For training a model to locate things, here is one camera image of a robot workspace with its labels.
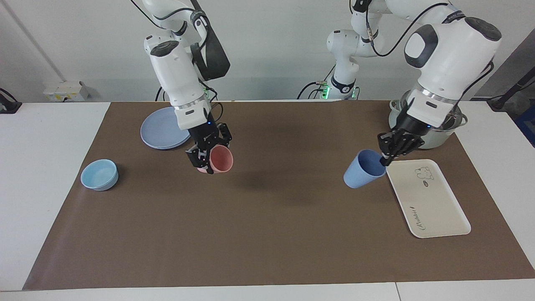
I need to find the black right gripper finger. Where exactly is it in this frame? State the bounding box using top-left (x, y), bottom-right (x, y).
top-left (215, 122), bottom-right (233, 148)
top-left (185, 144), bottom-right (214, 175)

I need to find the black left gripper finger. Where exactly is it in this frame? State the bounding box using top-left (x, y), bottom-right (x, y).
top-left (377, 130), bottom-right (404, 167)
top-left (395, 136), bottom-right (425, 158)

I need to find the pink plastic cup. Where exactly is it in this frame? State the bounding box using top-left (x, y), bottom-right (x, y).
top-left (196, 145), bottom-right (234, 175)

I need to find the blue plastic cup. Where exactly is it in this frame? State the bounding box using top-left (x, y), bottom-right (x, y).
top-left (343, 150), bottom-right (387, 189)

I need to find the cream rabbit print tray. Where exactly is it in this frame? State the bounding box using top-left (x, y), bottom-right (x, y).
top-left (385, 159), bottom-right (471, 239)

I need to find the pale green cooking pot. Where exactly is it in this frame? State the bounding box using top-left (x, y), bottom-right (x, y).
top-left (388, 90), bottom-right (469, 150)

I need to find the blue round plate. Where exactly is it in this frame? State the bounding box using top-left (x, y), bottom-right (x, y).
top-left (140, 107), bottom-right (192, 150)

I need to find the brown table mat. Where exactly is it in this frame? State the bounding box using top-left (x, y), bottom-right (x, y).
top-left (22, 100), bottom-right (535, 291)

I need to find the light blue bowl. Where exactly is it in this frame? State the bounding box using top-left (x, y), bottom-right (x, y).
top-left (80, 159), bottom-right (119, 191)

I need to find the blue crate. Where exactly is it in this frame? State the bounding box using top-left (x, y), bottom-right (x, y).
top-left (514, 105), bottom-right (535, 148)

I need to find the white power strip box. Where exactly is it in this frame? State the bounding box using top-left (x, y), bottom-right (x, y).
top-left (43, 81), bottom-right (89, 102)

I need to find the black table clamp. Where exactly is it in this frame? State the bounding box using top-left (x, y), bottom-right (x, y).
top-left (0, 88), bottom-right (22, 114)

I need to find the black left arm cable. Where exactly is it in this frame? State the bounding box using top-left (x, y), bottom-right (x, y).
top-left (364, 2), bottom-right (496, 107)

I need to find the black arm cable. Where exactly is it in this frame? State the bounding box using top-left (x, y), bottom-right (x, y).
top-left (364, 2), bottom-right (496, 107)
top-left (130, 0), bottom-right (226, 122)

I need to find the black left base cable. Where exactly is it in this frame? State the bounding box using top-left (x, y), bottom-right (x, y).
top-left (297, 63), bottom-right (337, 100)

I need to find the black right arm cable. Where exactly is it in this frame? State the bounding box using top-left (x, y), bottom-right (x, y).
top-left (130, 0), bottom-right (226, 122)

